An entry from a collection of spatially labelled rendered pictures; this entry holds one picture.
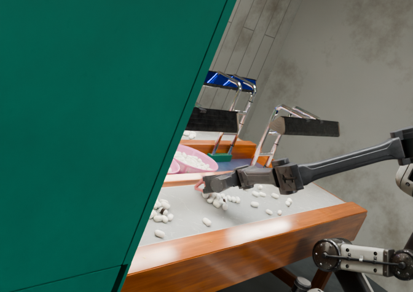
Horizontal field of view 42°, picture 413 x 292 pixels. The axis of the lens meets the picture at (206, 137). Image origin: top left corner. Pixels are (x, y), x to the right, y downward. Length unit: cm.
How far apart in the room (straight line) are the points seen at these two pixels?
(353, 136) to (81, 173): 348
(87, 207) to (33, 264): 15
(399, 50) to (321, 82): 68
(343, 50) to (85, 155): 366
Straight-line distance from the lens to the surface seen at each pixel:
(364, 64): 441
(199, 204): 208
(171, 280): 162
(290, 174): 160
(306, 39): 476
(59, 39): 89
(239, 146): 305
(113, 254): 127
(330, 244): 218
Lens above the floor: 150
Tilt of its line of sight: 15 degrees down
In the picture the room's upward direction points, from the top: 22 degrees clockwise
